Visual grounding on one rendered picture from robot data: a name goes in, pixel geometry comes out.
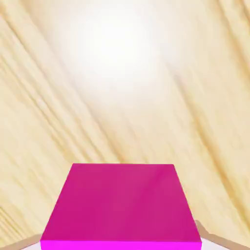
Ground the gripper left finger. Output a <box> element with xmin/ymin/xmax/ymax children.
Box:
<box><xmin>5</xmin><ymin>233</ymin><xmax>42</xmax><ymax>250</ymax></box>

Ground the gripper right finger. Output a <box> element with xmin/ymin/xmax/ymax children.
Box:
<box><xmin>194</xmin><ymin>219</ymin><xmax>250</xmax><ymax>250</ymax></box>

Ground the small magenta cube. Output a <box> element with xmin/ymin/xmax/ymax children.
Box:
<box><xmin>40</xmin><ymin>163</ymin><xmax>202</xmax><ymax>250</ymax></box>

